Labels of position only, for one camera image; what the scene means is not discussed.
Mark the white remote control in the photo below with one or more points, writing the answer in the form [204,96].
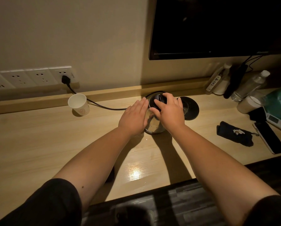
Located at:
[213,83]

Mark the steel electric kettle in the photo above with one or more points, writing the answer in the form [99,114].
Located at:
[154,127]

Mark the black oblong device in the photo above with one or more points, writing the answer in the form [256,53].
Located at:
[234,79]

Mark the black fabric pouch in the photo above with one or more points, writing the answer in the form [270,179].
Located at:
[228,136]

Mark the person's left forearm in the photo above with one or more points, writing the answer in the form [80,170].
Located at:
[100,157]

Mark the person's black sleeve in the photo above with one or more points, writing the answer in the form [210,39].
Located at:
[44,204]
[270,211]

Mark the small white charm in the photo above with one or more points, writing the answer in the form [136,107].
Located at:
[239,132]

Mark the person's left hand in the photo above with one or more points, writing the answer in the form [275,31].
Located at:
[131,120]

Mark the person's black left sleeve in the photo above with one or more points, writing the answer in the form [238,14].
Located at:
[44,204]

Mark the black television screen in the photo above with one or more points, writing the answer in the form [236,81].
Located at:
[213,25]

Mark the person's right thumb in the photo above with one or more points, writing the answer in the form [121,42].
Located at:
[155,110]

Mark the white device with display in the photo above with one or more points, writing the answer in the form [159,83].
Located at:
[278,122]

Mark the clear bottle with white cap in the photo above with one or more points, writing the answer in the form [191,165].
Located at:
[248,87]

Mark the person's black right sleeve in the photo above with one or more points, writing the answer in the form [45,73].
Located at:
[270,211]

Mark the person's right hand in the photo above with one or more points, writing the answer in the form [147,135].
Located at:
[172,115]

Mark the person's right forearm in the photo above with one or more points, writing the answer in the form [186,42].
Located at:
[211,171]

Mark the black smartphone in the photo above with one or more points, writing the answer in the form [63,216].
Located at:
[270,138]

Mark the person's left fingers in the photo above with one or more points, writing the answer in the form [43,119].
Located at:
[140,107]

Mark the black power plug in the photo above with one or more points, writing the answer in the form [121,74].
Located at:
[65,79]

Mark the black round kettle base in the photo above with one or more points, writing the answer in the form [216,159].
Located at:
[192,110]

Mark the green plastic bag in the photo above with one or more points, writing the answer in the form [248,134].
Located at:
[278,103]

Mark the white tipped paper cup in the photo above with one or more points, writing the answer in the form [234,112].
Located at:
[247,104]

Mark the wooden desk back rail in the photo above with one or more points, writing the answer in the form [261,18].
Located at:
[37,101]

